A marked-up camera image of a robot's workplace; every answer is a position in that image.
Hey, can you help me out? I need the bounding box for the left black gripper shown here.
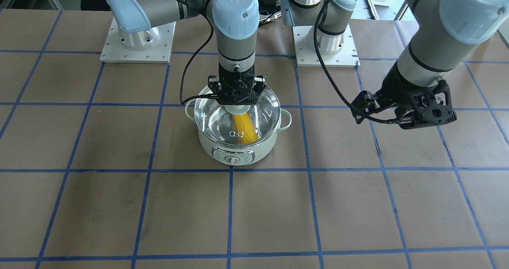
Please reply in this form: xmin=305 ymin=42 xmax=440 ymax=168
xmin=350 ymin=64 xmax=402 ymax=124

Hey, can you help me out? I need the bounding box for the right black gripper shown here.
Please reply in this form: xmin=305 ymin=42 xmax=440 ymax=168
xmin=208 ymin=71 xmax=266 ymax=104

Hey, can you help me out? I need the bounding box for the yellow corn cob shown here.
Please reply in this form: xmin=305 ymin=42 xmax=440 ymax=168
xmin=233 ymin=112 xmax=259 ymax=144

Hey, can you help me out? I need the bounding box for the glass pot lid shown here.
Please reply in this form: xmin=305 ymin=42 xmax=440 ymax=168
xmin=194 ymin=87 xmax=281 ymax=148

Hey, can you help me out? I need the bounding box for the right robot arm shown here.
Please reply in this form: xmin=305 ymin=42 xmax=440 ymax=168
xmin=106 ymin=0 xmax=266 ymax=105

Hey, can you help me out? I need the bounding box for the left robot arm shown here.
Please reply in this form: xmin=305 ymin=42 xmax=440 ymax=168
xmin=280 ymin=0 xmax=508 ymax=129

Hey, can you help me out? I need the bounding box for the pale green electric pot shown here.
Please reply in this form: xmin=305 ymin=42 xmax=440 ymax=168
xmin=185 ymin=87 xmax=292 ymax=166

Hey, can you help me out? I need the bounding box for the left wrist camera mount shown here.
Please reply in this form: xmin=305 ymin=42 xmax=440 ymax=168
xmin=392 ymin=79 xmax=457 ymax=130

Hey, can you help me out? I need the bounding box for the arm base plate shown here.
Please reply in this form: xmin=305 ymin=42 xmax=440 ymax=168
xmin=291 ymin=24 xmax=360 ymax=68
xmin=100 ymin=18 xmax=176 ymax=64

